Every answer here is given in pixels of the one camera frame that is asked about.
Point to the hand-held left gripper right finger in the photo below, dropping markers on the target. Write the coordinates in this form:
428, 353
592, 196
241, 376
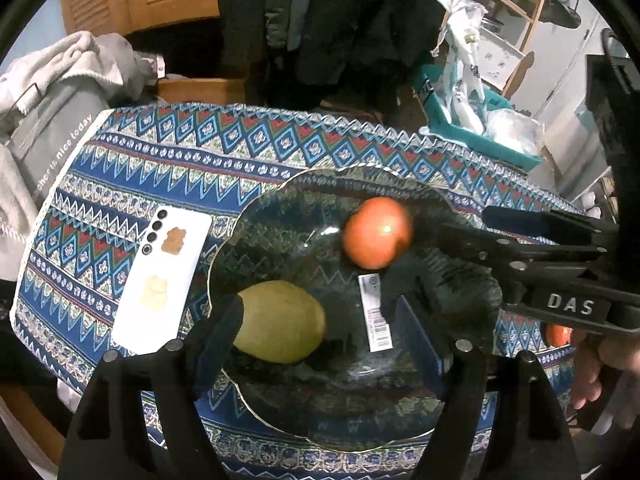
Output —
417, 340

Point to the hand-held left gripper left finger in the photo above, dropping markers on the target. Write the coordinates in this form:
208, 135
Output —
215, 345

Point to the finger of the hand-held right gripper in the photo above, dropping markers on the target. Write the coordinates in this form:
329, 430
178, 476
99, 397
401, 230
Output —
500, 257
540, 225

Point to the yellow-green mango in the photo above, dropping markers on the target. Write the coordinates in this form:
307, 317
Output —
280, 322

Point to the orange persimmon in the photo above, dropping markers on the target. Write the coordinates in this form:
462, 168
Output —
556, 336
375, 232

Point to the clear glass plate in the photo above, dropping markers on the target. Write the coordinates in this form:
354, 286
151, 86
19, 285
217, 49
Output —
300, 240

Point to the person's right hand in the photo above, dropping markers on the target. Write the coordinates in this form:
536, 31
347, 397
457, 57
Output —
622, 370

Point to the teal cardboard box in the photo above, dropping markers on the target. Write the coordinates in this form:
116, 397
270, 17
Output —
505, 152

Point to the white smartphone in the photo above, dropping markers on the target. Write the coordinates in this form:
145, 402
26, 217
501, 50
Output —
160, 285

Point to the clear plastic bag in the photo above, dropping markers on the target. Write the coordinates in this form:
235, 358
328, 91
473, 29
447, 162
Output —
515, 130

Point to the white printed rice bag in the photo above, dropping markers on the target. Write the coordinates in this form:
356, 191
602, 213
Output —
465, 75

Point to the blue patterned tablecloth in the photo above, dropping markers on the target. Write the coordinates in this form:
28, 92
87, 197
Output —
200, 155

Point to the wooden shelf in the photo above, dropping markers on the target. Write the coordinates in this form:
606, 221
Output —
542, 0

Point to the grey fabric bag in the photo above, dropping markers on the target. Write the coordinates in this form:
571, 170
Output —
50, 125

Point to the dark hanging jackets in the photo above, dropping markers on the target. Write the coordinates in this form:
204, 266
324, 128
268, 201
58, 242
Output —
350, 20

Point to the white grey cloth pile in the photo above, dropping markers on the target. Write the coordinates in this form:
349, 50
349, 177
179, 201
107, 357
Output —
60, 60

